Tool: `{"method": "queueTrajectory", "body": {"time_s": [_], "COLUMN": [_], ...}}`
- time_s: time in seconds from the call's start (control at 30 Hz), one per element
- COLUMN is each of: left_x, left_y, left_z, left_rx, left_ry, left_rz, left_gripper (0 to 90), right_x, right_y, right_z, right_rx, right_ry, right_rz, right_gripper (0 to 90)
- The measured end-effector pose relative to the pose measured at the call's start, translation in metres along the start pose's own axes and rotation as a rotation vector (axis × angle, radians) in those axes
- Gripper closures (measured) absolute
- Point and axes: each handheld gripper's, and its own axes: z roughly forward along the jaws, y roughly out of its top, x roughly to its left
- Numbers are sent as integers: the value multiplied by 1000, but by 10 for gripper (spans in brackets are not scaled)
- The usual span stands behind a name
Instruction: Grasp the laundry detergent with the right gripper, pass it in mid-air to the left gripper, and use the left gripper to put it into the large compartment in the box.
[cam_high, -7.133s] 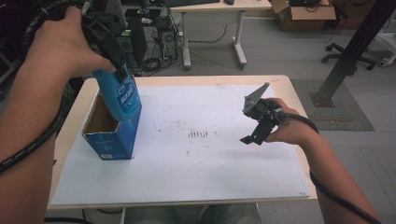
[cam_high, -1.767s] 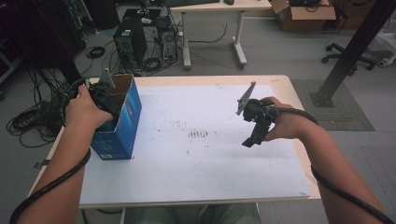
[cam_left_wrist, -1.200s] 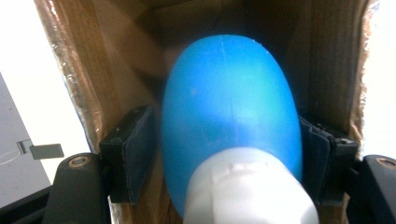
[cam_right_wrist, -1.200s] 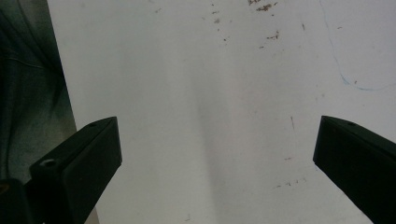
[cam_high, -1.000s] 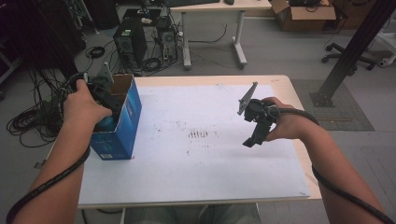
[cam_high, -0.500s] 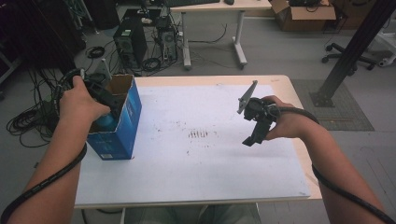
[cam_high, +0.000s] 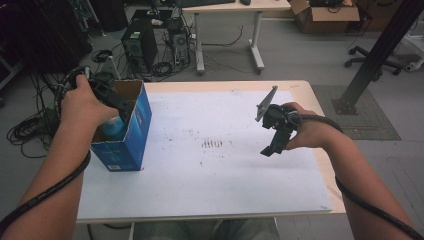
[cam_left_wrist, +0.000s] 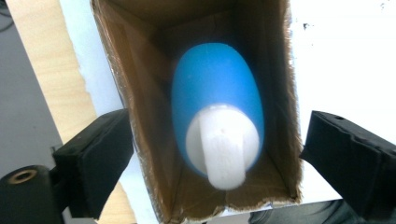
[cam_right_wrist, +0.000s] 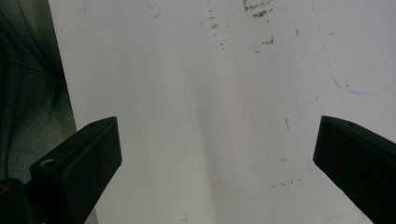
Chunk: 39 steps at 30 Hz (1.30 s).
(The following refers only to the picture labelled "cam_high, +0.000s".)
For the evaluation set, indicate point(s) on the dark cabinet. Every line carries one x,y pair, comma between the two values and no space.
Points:
40,33

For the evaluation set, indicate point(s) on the person's grey jeans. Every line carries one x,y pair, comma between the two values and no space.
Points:
186,231

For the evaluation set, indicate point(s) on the black office chair base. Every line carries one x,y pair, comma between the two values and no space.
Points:
366,59

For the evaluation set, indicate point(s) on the blue spray bottle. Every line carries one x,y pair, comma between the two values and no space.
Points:
113,130

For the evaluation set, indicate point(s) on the black computer tower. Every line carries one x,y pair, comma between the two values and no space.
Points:
140,45

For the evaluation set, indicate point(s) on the grey floor mat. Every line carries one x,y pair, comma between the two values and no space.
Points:
366,123

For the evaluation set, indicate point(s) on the person's right hand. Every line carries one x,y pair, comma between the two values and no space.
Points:
313,133

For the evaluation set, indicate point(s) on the person's left hand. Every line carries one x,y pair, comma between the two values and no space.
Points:
81,106

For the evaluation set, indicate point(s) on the small grey computer case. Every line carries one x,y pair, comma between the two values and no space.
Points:
180,43

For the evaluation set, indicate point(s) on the black metal post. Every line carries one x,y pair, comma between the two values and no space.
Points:
376,56

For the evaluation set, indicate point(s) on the black computer mouse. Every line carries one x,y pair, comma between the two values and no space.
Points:
245,2

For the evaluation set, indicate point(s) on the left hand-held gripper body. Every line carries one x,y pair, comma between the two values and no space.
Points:
111,97

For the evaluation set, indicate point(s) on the black keyboard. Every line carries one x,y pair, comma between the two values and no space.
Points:
206,2

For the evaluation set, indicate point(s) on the white-legged wooden desk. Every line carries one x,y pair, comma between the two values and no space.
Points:
233,6

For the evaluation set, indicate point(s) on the blue cardboard box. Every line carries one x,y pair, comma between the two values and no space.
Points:
133,143

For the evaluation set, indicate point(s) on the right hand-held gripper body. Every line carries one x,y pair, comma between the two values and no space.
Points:
280,118

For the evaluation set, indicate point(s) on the white paper sheet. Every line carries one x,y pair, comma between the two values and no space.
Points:
200,183

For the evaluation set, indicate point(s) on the open brown cardboard box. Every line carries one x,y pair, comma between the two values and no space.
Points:
326,20

